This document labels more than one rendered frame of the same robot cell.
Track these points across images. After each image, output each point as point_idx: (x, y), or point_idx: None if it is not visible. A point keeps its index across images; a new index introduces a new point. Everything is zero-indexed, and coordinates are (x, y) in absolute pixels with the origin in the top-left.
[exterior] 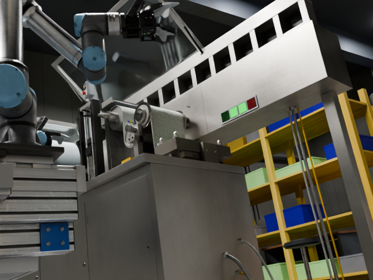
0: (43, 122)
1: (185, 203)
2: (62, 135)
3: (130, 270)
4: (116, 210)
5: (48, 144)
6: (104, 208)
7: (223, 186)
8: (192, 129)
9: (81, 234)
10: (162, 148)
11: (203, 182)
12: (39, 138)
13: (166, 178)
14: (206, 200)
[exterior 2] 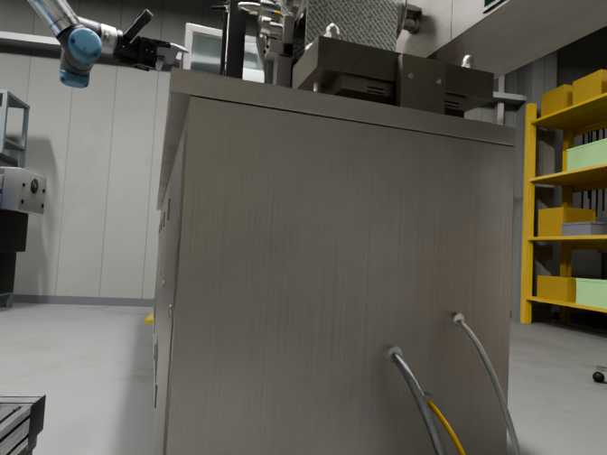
0: (140, 21)
1: (288, 214)
2: (174, 47)
3: (165, 338)
4: (173, 202)
5: (149, 62)
6: (172, 191)
7: (435, 175)
8: (424, 33)
9: (167, 230)
10: (301, 69)
11: (367, 161)
12: (79, 43)
13: (236, 143)
14: (366, 210)
